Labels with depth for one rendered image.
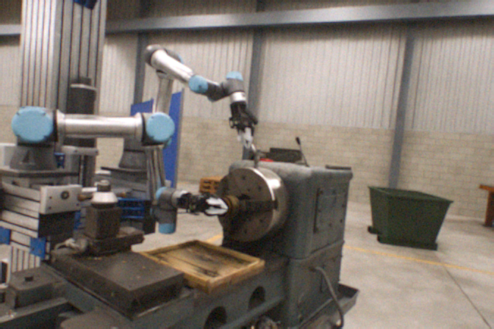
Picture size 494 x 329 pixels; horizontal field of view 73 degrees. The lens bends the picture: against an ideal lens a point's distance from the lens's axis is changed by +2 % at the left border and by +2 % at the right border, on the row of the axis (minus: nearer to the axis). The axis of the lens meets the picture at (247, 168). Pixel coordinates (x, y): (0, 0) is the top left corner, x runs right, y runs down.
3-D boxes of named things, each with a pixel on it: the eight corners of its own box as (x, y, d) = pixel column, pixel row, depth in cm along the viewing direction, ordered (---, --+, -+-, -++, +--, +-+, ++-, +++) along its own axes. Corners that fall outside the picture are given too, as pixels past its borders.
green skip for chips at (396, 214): (362, 228, 648) (367, 185, 643) (413, 234, 636) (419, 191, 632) (381, 247, 515) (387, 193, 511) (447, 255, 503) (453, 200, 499)
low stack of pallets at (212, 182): (214, 189, 1037) (215, 175, 1035) (240, 192, 1013) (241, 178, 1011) (197, 193, 917) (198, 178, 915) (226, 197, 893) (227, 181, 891)
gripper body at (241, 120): (230, 130, 150) (226, 105, 152) (241, 132, 157) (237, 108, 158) (242, 125, 145) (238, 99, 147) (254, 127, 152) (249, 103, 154)
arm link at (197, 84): (138, 34, 162) (205, 74, 141) (155, 42, 172) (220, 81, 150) (129, 57, 165) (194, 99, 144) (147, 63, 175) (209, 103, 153)
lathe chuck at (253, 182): (222, 225, 156) (233, 161, 153) (278, 249, 138) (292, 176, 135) (209, 228, 149) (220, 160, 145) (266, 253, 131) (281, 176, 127)
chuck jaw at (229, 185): (240, 200, 143) (228, 177, 147) (247, 194, 140) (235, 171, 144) (223, 202, 134) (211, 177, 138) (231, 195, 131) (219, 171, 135)
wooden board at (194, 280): (195, 247, 144) (196, 238, 144) (264, 271, 123) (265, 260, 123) (136, 262, 120) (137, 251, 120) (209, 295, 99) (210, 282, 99)
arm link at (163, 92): (135, 147, 179) (151, 45, 173) (156, 148, 192) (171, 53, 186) (151, 151, 173) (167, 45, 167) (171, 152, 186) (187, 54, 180)
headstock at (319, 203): (276, 221, 215) (282, 161, 213) (349, 238, 187) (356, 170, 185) (216, 235, 167) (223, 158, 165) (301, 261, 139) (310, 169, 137)
